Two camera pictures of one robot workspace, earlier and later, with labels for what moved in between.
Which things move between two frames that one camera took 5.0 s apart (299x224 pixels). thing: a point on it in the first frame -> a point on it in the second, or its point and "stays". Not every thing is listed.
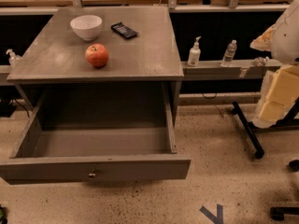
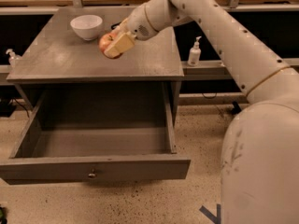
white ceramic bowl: [87, 26] stays
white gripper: [286, 37] -> [137, 23]
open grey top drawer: [96, 135] stays
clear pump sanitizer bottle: [15, 60] stays
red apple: [96, 54] -> [105, 41]
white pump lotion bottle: [194, 54] stays
